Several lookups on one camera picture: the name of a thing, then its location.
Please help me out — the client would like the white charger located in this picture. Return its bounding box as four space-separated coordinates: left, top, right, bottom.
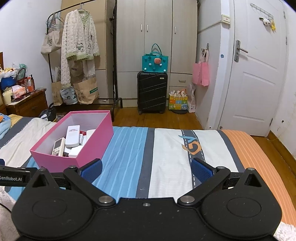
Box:
63 145 83 158

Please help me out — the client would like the white remote with screen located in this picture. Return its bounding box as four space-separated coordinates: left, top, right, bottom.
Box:
52 137 65 157

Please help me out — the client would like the white slim remote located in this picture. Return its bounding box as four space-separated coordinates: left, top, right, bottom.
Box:
65 125 80 148

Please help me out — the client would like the beige remote control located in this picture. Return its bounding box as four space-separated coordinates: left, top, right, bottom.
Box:
79 129 95 146

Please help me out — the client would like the pink cardboard box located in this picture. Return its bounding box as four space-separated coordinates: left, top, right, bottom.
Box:
30 110 113 172

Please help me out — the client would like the blue duck plush blanket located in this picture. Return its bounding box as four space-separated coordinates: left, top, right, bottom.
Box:
0 113 11 140

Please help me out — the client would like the striped bed cover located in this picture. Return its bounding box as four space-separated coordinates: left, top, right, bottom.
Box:
1 115 295 225

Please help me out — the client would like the wooden nightstand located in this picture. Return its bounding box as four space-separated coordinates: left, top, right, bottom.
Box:
6 88 48 117

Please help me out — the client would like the white printed plastic bag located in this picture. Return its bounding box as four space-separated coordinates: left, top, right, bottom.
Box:
60 86 78 105

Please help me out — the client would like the colourful gift bag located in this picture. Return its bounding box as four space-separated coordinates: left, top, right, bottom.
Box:
169 89 188 110

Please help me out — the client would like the black clothes rack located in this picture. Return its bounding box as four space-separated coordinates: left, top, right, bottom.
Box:
46 1 123 121

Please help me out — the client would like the tissue box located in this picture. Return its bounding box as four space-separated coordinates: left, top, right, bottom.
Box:
11 85 27 99

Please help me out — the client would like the small brown paper bag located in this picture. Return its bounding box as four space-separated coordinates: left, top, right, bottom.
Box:
51 81 63 106

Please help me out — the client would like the pink paper bag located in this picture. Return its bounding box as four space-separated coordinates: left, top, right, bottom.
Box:
192 49 210 87

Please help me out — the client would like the black suitcase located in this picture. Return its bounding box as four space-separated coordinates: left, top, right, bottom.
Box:
137 71 168 115

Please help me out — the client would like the teal felt handbag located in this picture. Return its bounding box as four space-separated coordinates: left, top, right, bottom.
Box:
142 43 169 73

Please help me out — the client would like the white knit cardigan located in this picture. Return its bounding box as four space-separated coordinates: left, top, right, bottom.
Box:
61 9 100 88

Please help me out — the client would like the canvas tote bag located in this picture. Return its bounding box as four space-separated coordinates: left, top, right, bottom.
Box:
41 29 62 55

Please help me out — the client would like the white door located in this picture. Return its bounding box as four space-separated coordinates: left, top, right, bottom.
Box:
219 1 287 137

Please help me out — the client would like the beige wardrobe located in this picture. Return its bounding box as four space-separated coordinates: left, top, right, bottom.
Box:
61 0 199 108

